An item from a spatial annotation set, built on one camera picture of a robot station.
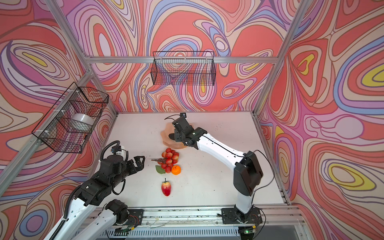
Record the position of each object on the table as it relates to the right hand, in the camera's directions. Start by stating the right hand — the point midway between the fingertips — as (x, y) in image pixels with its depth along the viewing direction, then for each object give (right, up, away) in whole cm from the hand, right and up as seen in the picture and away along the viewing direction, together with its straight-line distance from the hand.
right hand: (181, 135), depth 86 cm
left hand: (-20, -11, -12) cm, 25 cm away
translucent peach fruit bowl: (-10, +3, +19) cm, 22 cm away
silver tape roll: (-46, +8, -15) cm, 49 cm away
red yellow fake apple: (-7, -28, -7) cm, 30 cm away
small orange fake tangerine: (-3, -20, +1) cm, 21 cm away
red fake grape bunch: (-8, -14, +3) cm, 16 cm away
